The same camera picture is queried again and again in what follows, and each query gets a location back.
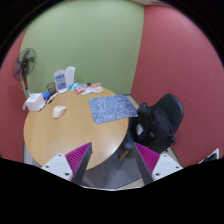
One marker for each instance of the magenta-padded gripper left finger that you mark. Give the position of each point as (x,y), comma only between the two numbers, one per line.
(61,165)

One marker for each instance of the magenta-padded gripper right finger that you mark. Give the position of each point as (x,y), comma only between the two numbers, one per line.
(160,165)

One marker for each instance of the beige computer mouse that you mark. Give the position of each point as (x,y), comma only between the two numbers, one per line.
(59,111)

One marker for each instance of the blue patterned mouse pad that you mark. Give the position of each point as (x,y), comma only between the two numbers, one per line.
(112,108)

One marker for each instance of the black office chair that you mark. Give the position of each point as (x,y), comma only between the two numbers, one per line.
(171,108)

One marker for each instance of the white marker red cap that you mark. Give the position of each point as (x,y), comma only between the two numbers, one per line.
(43,105)

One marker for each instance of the white marker black cap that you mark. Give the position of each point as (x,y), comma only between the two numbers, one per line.
(52,97)

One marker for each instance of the white tissue box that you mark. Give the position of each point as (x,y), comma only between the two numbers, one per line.
(34,101)

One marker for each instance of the blue whiteboard eraser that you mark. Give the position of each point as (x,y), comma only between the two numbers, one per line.
(45,96)

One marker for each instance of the red-orange snack packet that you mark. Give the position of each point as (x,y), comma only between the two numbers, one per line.
(80,88)

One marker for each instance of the light blue packet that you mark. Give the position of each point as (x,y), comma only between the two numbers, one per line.
(72,86)

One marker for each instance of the white snack packet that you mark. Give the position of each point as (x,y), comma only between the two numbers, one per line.
(88,90)

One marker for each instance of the clear stand with blue sign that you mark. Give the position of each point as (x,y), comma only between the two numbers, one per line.
(60,81)

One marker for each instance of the small black object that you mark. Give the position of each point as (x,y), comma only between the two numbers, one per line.
(89,84)

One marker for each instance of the white plastic chair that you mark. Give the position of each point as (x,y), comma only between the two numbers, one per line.
(70,75)

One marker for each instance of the black standing fan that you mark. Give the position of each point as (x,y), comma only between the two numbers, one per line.
(24,63)

